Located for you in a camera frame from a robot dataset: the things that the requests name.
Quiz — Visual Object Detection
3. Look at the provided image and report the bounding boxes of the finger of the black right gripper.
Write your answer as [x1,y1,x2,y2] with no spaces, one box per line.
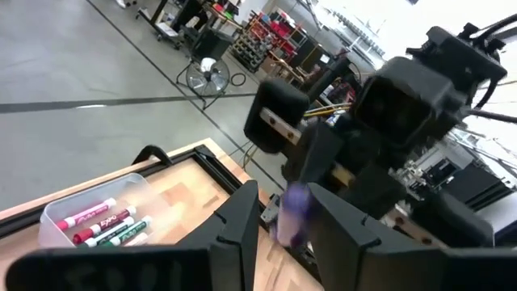
[343,161,410,221]
[282,120,347,187]

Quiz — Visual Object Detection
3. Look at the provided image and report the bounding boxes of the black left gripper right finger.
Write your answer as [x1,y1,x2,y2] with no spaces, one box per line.
[308,181,517,291]

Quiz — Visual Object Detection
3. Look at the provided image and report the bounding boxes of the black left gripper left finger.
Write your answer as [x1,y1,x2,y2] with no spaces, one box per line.
[6,179,260,291]

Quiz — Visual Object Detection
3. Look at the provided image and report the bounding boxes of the thin purple marker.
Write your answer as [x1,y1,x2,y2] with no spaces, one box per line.
[270,181,320,248]

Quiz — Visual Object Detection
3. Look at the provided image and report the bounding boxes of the green-capped whiteboard marker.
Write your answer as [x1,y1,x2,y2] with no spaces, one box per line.
[99,215,153,248]
[82,216,137,248]

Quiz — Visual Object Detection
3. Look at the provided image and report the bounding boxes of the red Expo marker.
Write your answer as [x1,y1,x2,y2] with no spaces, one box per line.
[72,205,138,246]

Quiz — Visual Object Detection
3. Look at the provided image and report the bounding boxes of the parts bin rack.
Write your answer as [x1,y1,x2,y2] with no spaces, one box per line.
[229,30,284,74]

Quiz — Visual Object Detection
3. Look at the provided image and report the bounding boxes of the red storage boxes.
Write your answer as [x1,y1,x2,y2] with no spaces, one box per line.
[266,19,300,41]

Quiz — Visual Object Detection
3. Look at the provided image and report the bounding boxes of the grey floor fan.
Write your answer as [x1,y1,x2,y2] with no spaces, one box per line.
[176,56,243,111]

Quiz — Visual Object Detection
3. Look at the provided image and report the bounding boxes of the black box cart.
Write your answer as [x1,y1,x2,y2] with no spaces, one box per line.
[189,27,235,61]

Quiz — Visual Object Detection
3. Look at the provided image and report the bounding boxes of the clear plastic bin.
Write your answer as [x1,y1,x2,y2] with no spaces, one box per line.
[38,172,162,248]

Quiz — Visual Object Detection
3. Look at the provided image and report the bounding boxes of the yellow cable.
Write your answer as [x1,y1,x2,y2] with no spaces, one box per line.
[302,103,352,119]

